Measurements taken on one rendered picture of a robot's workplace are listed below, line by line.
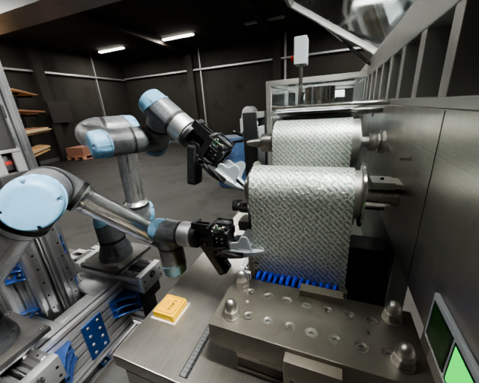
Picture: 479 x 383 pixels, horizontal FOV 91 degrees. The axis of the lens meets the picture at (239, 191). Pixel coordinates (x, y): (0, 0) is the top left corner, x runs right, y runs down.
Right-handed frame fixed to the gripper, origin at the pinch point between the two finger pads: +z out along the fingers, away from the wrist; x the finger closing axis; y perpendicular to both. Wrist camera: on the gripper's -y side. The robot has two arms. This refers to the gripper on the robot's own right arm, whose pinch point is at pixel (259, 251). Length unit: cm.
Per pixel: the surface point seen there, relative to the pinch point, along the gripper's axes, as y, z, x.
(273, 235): 5.9, 3.8, -0.2
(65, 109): 69, -922, 574
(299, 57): 54, 2, 58
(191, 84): 143, -577, 921
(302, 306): -6.3, 12.6, -9.0
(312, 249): 3.4, 13.6, -0.2
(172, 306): -16.5, -24.2, -10.4
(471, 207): 25.7, 30.7, -21.8
